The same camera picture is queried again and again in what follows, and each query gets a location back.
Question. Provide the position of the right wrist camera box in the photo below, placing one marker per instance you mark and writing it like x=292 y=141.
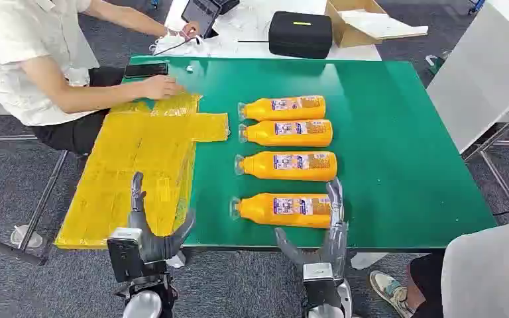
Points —
x=318 y=271

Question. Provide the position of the green object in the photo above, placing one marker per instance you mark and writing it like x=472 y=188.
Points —
x=436 y=63

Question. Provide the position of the white foam board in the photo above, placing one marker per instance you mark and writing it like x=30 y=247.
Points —
x=382 y=25

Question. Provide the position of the person's shoe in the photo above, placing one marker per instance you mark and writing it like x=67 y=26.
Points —
x=390 y=289

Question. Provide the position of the metal table frame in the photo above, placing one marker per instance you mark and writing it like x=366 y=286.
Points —
x=39 y=202

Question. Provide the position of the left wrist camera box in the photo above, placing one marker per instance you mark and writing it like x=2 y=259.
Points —
x=125 y=252

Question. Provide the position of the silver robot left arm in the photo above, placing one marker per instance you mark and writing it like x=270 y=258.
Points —
x=147 y=298

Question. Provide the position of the thin black rod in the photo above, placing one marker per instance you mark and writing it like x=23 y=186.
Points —
x=252 y=41

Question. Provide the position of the orange drink bottle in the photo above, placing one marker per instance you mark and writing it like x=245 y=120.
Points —
x=259 y=167
x=263 y=135
x=259 y=210
x=259 y=109

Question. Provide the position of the green table mat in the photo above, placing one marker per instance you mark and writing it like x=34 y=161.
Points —
x=386 y=145

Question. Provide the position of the black zip case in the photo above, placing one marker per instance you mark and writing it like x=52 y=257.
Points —
x=300 y=37

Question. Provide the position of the person's right hand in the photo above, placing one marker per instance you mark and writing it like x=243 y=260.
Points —
x=162 y=87

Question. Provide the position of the seated person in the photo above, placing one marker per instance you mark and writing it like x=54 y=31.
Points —
x=22 y=57

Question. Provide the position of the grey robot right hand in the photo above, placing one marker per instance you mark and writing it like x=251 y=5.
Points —
x=331 y=248

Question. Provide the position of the person in pale clothing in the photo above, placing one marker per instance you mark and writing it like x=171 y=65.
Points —
x=487 y=272

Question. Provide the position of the white side table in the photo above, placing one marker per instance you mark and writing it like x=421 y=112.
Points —
x=483 y=74

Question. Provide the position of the black tablet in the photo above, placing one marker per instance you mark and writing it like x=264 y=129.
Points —
x=199 y=15

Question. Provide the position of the yellow sheet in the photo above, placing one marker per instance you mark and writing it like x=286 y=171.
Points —
x=136 y=167

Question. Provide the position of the cardboard box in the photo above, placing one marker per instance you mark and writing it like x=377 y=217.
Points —
x=346 y=35

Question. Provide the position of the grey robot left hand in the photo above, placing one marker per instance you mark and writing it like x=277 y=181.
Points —
x=151 y=243

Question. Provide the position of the white round floor foot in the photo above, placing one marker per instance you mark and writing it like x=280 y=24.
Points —
x=25 y=237

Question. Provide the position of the black smartphone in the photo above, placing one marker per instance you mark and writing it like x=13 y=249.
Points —
x=146 y=70

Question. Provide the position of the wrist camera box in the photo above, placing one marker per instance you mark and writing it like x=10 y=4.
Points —
x=318 y=271
x=125 y=252

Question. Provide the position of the side table metal legs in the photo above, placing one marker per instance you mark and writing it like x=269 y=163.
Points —
x=496 y=171

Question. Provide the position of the black device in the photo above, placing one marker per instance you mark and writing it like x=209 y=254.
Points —
x=227 y=4

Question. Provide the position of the person's left hand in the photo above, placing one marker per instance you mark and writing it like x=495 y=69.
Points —
x=189 y=30

